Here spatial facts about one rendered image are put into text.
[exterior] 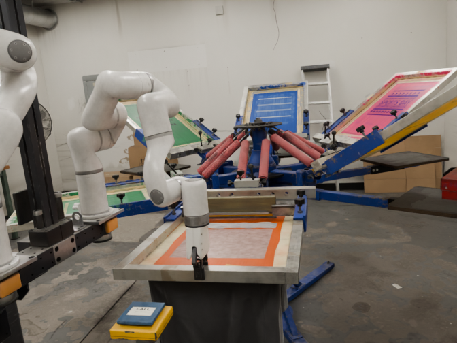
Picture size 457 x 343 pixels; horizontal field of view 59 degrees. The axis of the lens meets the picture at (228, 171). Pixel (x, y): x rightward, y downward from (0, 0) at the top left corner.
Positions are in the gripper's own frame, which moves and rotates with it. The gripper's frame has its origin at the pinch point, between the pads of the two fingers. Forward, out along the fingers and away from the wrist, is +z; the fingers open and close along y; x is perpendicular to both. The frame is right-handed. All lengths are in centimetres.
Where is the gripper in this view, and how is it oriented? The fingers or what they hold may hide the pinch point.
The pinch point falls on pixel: (201, 270)
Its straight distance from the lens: 128.4
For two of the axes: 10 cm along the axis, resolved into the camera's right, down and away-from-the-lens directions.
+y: -2.1, 1.9, -9.6
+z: 0.7, 9.8, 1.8
